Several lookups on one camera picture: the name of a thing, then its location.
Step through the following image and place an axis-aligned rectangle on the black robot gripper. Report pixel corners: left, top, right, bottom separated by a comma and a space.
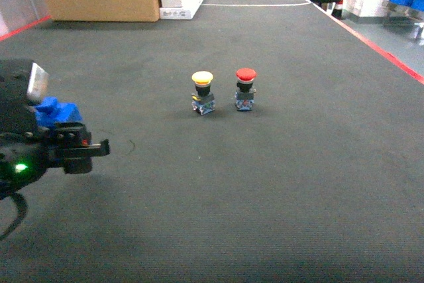
1, 58, 110, 197

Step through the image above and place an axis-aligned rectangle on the blue block part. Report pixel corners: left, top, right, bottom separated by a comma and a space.
34, 97, 82, 128

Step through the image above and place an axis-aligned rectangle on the yellow mushroom push button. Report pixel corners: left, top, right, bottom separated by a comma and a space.
191, 71, 215, 116

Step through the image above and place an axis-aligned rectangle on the red mushroom push button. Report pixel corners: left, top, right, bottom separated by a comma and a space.
235, 68, 257, 111

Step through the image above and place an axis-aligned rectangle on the black conveyor belt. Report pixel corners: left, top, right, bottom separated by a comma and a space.
1, 0, 423, 282

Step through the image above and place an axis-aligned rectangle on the white flat carton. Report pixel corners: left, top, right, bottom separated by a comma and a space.
160, 0, 204, 20

